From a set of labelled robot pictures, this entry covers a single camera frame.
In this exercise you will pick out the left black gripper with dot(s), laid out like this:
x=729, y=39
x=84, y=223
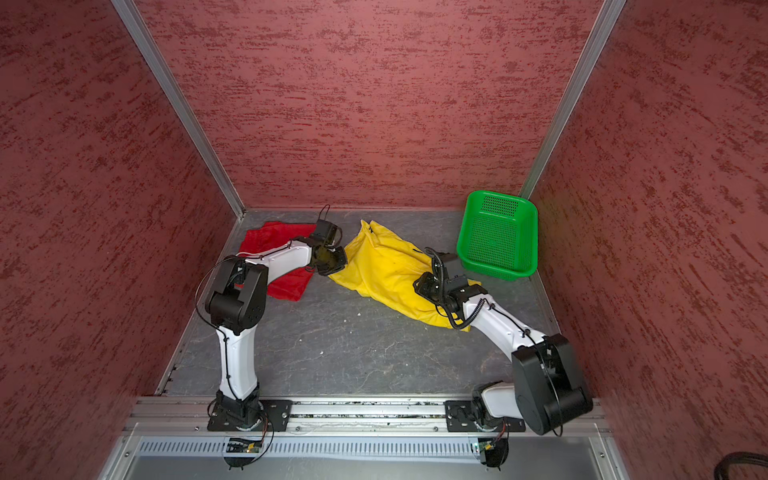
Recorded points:
x=340, y=264

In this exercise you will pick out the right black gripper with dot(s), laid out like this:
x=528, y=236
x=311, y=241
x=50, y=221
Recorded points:
x=423, y=287

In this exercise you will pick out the yellow shorts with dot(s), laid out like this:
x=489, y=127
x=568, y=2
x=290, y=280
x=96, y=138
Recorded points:
x=382, y=266

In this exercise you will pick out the red shorts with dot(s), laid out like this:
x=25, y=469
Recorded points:
x=273, y=234

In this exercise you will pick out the green plastic basket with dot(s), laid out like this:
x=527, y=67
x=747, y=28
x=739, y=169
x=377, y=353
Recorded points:
x=499, y=236

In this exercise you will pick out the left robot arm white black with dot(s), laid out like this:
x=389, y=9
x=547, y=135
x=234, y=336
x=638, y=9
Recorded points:
x=235, y=305

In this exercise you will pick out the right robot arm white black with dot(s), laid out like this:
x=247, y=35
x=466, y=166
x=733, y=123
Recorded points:
x=547, y=389

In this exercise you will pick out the right small circuit board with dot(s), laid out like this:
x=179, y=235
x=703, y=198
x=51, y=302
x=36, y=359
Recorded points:
x=493, y=453

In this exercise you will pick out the small circuit board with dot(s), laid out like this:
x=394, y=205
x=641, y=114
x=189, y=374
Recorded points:
x=244, y=446
x=493, y=453

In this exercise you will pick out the left small circuit board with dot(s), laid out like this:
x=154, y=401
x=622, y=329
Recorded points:
x=244, y=446

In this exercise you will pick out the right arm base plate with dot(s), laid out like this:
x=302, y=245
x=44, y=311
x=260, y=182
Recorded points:
x=473, y=416

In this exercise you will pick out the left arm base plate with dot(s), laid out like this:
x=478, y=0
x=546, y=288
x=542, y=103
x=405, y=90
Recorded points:
x=274, y=415

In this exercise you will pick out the aluminium mounting rail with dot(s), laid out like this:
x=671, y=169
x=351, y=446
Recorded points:
x=394, y=416

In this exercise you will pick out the slotted cable duct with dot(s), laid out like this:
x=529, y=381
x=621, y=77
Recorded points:
x=368, y=448

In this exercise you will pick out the left aluminium corner post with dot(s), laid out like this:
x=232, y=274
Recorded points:
x=134, y=23

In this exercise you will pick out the aluminium corner post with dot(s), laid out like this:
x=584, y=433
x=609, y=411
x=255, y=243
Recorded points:
x=602, y=28
x=134, y=23

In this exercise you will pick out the right aluminium corner post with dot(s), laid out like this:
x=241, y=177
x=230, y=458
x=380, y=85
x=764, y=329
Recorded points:
x=602, y=28

